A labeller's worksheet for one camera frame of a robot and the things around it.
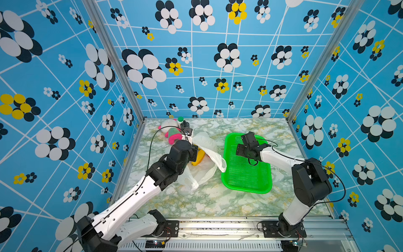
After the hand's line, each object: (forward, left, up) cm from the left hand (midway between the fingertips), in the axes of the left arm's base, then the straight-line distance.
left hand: (192, 141), depth 72 cm
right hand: (+10, -29, -22) cm, 38 cm away
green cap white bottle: (+33, +12, -19) cm, 40 cm away
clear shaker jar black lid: (+27, +8, -17) cm, 33 cm away
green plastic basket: (-4, -28, -28) cm, 40 cm away
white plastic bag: (-5, 0, -25) cm, 26 cm away
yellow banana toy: (+7, -3, -23) cm, 24 cm away
